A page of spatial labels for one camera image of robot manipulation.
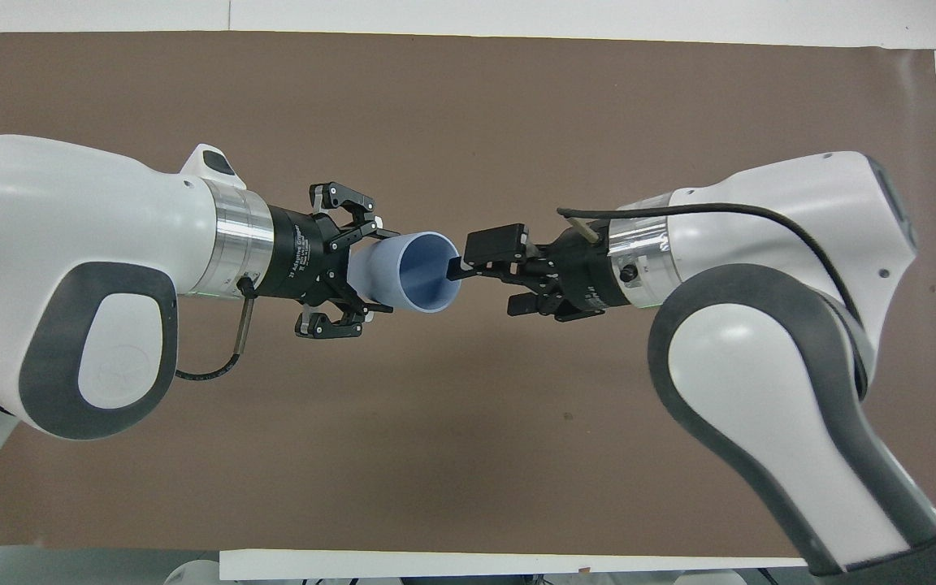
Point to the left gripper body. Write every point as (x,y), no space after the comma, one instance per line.
(297,256)

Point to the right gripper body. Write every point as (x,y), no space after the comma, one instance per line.
(586,272)

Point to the light blue cup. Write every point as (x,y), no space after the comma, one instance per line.
(383,272)

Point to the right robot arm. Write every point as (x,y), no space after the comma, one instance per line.
(760,366)

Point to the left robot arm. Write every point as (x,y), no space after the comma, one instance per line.
(54,211)

